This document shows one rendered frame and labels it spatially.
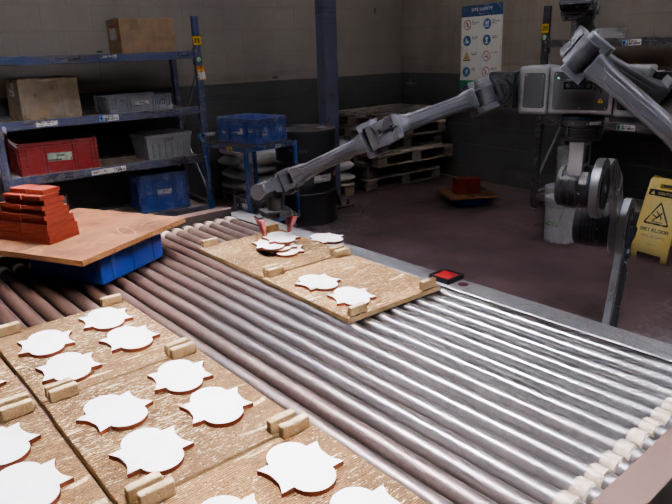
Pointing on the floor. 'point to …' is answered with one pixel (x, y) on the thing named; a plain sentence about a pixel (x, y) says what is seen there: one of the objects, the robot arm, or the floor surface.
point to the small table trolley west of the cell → (247, 166)
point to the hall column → (328, 76)
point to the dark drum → (318, 210)
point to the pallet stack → (407, 166)
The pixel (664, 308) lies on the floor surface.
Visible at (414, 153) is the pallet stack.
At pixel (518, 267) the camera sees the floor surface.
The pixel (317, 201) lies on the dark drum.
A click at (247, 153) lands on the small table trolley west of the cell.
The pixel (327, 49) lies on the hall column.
